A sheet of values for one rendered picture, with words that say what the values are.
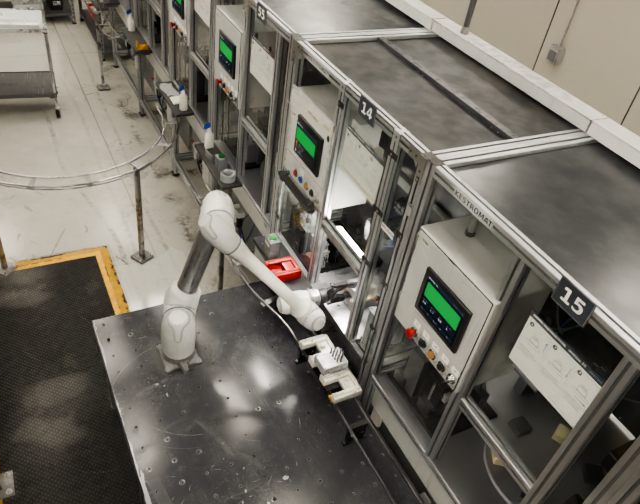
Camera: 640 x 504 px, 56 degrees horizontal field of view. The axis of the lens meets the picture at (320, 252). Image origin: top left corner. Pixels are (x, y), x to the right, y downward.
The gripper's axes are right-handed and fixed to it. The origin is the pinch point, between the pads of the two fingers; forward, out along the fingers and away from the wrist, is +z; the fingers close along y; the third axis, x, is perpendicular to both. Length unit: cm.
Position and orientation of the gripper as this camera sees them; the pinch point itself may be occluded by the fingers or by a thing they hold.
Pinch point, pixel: (352, 288)
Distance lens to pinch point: 302.6
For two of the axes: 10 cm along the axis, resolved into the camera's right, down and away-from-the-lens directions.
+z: 8.8, -1.7, 4.5
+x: -4.5, -6.2, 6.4
